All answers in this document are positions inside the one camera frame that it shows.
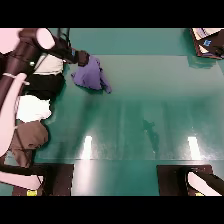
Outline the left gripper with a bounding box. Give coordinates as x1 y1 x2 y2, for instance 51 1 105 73
76 49 91 67

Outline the purple garment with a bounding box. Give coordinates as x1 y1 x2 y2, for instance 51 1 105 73
70 54 113 95

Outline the cream garment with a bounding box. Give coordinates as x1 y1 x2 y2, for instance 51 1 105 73
33 53 66 76

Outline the black garment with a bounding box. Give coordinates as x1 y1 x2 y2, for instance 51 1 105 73
22 72 67 101

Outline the white garment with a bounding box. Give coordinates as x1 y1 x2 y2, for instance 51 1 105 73
15 94 54 124

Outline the brown garment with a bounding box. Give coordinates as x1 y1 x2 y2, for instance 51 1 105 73
9 119 50 169

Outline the black cable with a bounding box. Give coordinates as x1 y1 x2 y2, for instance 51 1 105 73
57 27 72 46

